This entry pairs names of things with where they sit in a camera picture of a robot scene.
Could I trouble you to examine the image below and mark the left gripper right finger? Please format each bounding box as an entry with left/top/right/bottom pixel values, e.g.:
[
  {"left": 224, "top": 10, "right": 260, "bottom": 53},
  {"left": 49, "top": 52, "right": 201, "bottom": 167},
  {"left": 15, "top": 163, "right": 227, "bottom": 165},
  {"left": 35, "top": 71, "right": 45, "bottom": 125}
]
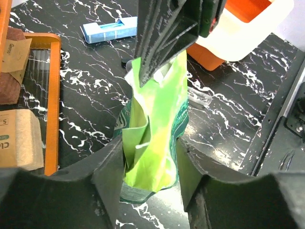
[{"left": 176, "top": 138, "right": 305, "bottom": 229}]

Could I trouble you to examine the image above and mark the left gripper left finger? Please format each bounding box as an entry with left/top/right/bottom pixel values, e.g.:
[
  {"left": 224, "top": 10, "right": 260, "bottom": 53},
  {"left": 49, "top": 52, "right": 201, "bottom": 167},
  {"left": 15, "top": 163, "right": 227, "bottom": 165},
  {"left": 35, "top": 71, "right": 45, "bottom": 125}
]
[{"left": 0, "top": 136, "right": 124, "bottom": 229}]

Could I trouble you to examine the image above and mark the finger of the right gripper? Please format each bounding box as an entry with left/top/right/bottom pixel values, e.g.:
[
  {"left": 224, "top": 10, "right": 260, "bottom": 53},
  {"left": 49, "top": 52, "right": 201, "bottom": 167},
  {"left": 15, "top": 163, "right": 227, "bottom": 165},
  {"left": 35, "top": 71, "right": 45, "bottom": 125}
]
[{"left": 135, "top": 0, "right": 203, "bottom": 87}]

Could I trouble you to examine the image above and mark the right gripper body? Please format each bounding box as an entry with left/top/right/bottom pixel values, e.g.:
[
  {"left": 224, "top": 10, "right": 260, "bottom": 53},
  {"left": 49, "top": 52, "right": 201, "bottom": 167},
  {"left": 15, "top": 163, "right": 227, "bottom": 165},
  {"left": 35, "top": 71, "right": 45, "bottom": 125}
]
[{"left": 199, "top": 0, "right": 225, "bottom": 38}]

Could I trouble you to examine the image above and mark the clear plastic scoop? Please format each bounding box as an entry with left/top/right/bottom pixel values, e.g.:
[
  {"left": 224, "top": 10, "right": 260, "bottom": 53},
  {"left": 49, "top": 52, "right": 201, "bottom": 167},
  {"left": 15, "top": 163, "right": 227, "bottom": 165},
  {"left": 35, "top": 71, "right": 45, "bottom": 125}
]
[{"left": 188, "top": 87, "right": 212, "bottom": 107}]

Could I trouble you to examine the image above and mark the green litter bag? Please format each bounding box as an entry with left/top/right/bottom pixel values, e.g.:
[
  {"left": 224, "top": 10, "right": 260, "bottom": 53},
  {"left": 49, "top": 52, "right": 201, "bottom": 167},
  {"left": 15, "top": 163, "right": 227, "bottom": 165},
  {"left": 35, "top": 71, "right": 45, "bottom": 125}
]
[{"left": 113, "top": 52, "right": 189, "bottom": 204}]

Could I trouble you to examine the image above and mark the white orange litter box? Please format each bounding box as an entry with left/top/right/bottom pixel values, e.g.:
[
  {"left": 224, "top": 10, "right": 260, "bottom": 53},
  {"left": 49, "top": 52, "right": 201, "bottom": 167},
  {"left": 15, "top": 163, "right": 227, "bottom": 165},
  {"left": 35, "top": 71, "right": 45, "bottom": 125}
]
[{"left": 186, "top": 0, "right": 294, "bottom": 71}]

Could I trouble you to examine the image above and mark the blue carton box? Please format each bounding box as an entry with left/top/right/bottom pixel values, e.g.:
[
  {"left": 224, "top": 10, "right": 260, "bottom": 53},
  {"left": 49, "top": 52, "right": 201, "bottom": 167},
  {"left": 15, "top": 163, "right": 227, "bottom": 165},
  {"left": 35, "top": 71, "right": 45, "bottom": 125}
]
[{"left": 80, "top": 17, "right": 138, "bottom": 44}]

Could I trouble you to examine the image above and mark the tan sponge pack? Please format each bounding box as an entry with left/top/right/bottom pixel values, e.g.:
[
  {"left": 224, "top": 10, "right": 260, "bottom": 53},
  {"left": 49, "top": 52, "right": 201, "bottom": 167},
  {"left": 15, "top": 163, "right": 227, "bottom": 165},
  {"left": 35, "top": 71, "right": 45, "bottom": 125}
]
[{"left": 0, "top": 109, "right": 44, "bottom": 171}]

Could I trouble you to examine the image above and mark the orange wooden shelf rack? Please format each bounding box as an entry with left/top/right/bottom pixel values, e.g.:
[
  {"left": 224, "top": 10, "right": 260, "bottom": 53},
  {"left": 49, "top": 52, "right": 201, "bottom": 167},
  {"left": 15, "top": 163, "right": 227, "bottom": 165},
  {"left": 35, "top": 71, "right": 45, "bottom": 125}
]
[{"left": 0, "top": 0, "right": 61, "bottom": 176}]

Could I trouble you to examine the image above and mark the brown scouring pad pack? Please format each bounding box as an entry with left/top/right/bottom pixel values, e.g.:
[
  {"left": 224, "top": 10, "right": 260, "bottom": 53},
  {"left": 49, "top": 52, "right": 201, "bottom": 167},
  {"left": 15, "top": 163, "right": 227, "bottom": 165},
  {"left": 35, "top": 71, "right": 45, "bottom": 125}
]
[{"left": 0, "top": 27, "right": 32, "bottom": 105}]

